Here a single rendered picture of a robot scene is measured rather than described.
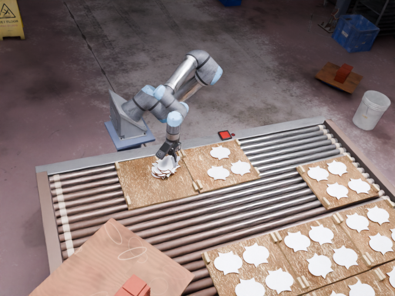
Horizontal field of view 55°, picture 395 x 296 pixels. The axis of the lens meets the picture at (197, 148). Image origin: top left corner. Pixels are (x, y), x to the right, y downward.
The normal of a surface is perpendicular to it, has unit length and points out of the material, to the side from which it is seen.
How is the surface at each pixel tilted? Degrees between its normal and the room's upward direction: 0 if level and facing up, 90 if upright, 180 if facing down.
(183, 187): 0
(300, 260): 0
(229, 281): 0
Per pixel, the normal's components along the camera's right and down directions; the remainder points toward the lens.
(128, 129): 0.42, 0.67
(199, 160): 0.14, -0.71
